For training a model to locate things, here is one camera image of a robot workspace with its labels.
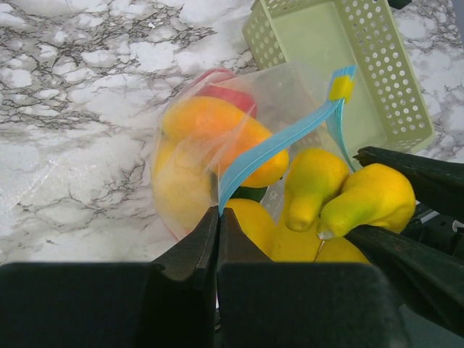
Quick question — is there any red toy apple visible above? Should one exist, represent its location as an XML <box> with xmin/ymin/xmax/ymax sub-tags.
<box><xmin>191</xmin><ymin>67</ymin><xmax>257</xmax><ymax>119</ymax></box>

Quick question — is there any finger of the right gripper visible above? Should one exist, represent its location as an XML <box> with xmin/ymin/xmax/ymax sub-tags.
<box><xmin>354</xmin><ymin>146</ymin><xmax>464</xmax><ymax>221</ymax></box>
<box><xmin>346</xmin><ymin>225</ymin><xmax>463</xmax><ymax>334</ymax></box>

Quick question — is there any clear zip top bag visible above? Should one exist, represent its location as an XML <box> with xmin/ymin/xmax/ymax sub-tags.
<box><xmin>152</xmin><ymin>62</ymin><xmax>357</xmax><ymax>239</ymax></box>

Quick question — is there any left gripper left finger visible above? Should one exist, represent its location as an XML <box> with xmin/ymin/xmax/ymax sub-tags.
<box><xmin>1</xmin><ymin>208</ymin><xmax>219</xmax><ymax>347</ymax></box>

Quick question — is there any yellow toy banana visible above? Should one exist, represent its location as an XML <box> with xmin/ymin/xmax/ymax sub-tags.
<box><xmin>270</xmin><ymin>148</ymin><xmax>416</xmax><ymax>263</ymax></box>

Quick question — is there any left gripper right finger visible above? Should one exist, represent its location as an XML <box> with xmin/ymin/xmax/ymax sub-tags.
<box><xmin>217</xmin><ymin>209</ymin><xmax>410</xmax><ymax>347</ymax></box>

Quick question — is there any green toy avocado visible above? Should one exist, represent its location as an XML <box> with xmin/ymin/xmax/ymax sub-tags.
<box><xmin>234</xmin><ymin>186</ymin><xmax>268</xmax><ymax>202</ymax></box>

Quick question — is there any orange yellow toy mango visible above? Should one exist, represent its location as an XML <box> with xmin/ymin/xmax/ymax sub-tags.
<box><xmin>157</xmin><ymin>96</ymin><xmax>273</xmax><ymax>182</ymax></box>

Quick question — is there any yellow toy lemon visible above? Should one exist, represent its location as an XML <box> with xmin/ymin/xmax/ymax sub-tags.
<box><xmin>225</xmin><ymin>199</ymin><xmax>277</xmax><ymax>257</ymax></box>
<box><xmin>152</xmin><ymin>138</ymin><xmax>217</xmax><ymax>239</ymax></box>

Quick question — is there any green perforated plastic basket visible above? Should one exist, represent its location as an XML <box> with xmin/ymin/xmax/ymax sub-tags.
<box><xmin>241</xmin><ymin>0</ymin><xmax>436</xmax><ymax>157</ymax></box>

